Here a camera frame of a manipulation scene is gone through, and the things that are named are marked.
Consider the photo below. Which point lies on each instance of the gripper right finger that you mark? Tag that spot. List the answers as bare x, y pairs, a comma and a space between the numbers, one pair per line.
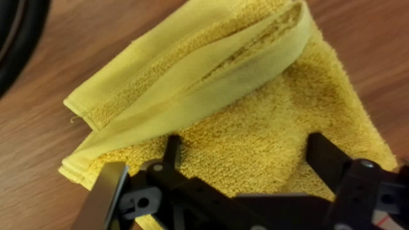
358, 185

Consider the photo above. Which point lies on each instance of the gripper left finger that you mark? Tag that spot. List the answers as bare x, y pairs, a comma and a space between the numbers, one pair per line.
179, 188

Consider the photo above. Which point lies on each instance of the yellow towel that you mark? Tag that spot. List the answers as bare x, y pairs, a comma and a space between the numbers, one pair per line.
243, 108

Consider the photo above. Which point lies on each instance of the black round object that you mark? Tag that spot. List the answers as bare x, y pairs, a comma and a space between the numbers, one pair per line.
16, 35

